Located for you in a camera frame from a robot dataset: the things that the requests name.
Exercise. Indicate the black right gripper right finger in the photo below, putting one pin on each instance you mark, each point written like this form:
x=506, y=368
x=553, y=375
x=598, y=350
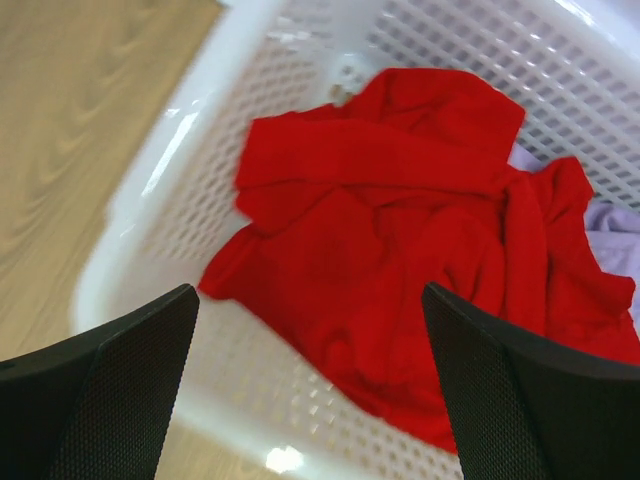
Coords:
x=525, y=407

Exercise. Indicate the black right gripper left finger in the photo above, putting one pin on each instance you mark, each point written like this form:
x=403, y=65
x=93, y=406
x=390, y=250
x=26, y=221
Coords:
x=98, y=405

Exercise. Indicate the red t-shirt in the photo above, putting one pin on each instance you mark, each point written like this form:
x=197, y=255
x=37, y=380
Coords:
x=352, y=210

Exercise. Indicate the lavender t-shirt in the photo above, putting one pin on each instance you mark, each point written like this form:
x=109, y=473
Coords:
x=613, y=235

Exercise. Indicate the white plastic laundry basket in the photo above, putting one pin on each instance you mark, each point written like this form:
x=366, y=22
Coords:
x=573, y=66

